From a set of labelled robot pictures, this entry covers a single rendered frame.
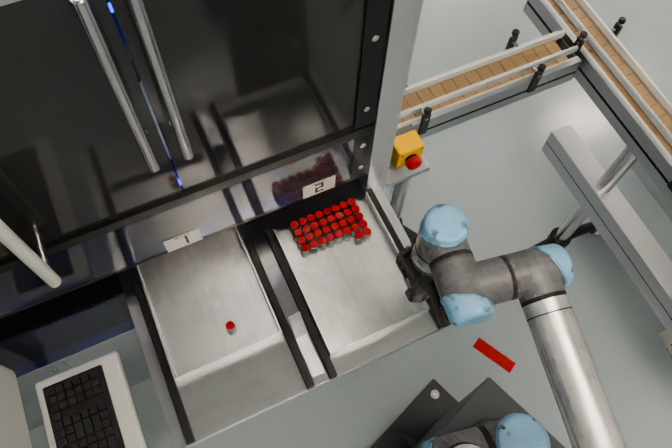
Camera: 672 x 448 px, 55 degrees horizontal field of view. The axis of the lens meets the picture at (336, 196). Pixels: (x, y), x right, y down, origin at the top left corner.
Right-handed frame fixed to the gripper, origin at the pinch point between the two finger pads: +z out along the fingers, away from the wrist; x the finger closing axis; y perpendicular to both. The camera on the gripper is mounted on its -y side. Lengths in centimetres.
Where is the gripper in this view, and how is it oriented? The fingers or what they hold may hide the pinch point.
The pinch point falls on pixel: (421, 300)
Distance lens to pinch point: 138.3
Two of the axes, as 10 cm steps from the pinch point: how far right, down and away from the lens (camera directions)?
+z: -0.3, 4.6, 8.9
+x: -9.1, 3.6, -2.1
